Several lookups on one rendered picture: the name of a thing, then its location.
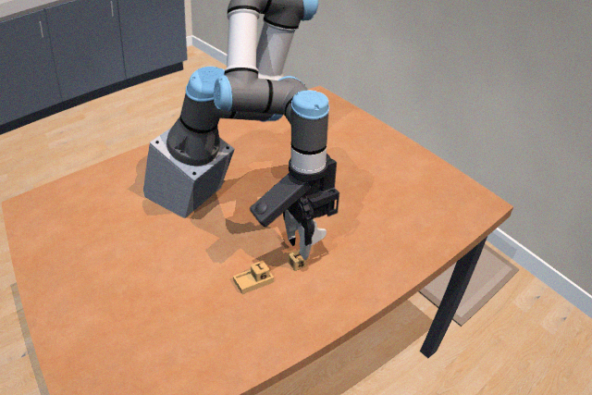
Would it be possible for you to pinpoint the tan cube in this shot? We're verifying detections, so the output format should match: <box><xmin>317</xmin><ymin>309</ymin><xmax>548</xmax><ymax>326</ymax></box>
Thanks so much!
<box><xmin>251</xmin><ymin>261</ymin><xmax>270</xmax><ymax>282</ymax></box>
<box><xmin>289</xmin><ymin>250</ymin><xmax>307</xmax><ymax>271</ymax></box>

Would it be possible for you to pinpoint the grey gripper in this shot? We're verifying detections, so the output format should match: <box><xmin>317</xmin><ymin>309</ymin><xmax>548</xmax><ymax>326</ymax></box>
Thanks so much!
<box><xmin>283</xmin><ymin>154</ymin><xmax>339</xmax><ymax>260</ymax></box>

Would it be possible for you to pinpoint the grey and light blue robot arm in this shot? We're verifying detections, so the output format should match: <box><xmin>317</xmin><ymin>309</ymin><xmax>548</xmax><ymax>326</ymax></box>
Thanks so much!
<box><xmin>166</xmin><ymin>0</ymin><xmax>329</xmax><ymax>227</ymax></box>

